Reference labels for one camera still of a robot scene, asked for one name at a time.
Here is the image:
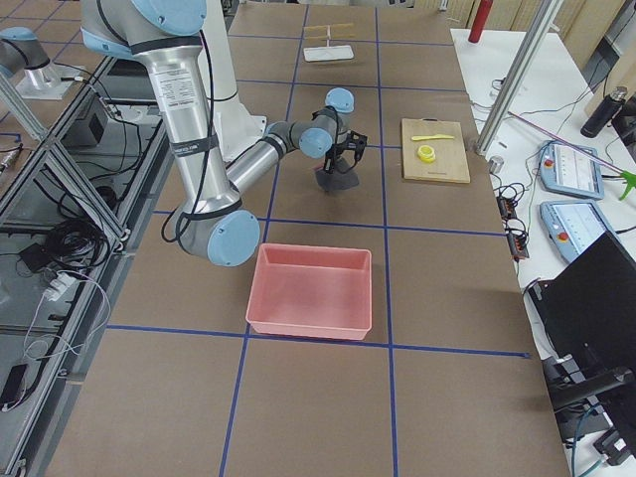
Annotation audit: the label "black electronics box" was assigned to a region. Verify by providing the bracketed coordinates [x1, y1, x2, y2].
[62, 95, 107, 148]

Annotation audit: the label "black orange connector strip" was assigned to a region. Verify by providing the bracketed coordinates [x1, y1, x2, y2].
[496, 196, 530, 262]

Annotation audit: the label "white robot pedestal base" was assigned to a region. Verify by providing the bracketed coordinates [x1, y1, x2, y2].
[199, 0, 266, 163]

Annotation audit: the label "red bottle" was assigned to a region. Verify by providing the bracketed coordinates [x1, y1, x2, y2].
[468, 0, 494, 44]

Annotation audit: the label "white rectangular tray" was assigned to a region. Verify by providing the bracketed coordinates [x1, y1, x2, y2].
[303, 45, 354, 63]

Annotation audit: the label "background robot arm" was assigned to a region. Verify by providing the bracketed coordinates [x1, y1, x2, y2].
[1, 27, 72, 100]

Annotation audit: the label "teach pendant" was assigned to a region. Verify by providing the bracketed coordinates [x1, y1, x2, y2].
[539, 141, 604, 200]
[540, 200, 615, 263]

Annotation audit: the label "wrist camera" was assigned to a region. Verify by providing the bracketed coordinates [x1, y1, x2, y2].
[345, 130, 368, 170]

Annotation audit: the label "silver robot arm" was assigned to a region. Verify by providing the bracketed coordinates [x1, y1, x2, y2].
[80, 1, 354, 266]

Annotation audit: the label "yellow lemon slices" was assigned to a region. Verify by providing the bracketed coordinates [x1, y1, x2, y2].
[416, 144, 436, 164]

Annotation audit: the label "white power adapter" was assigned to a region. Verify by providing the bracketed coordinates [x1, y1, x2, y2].
[43, 271, 78, 302]

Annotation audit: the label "bamboo cutting board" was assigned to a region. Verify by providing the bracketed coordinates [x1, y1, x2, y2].
[400, 118, 470, 184]

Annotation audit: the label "black cable bundle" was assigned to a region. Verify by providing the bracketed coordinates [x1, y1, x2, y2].
[44, 219, 110, 272]

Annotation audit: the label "upper teach pendant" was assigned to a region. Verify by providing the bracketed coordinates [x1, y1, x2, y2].
[539, 141, 604, 200]

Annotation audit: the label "pink plastic bin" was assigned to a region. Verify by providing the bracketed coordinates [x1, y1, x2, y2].
[245, 243, 373, 341]

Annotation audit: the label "grey microfibre cloth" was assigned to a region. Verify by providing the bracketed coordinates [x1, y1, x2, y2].
[315, 169, 360, 193]

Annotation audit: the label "black bottle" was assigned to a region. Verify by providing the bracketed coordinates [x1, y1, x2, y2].
[580, 85, 628, 138]

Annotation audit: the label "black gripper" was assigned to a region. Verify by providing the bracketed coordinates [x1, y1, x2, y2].
[322, 144, 348, 174]

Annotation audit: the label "lower teach pendant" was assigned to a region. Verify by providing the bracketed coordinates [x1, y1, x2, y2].
[540, 200, 615, 263]

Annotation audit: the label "aluminium frame post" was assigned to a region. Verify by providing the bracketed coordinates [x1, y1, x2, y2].
[475, 0, 563, 156]

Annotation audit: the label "yellow plastic knife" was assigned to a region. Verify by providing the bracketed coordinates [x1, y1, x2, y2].
[410, 134, 455, 142]

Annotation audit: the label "green spray nozzle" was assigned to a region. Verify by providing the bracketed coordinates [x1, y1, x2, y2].
[619, 170, 636, 201]

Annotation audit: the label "black monitor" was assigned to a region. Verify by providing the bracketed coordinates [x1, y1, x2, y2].
[530, 233, 635, 370]

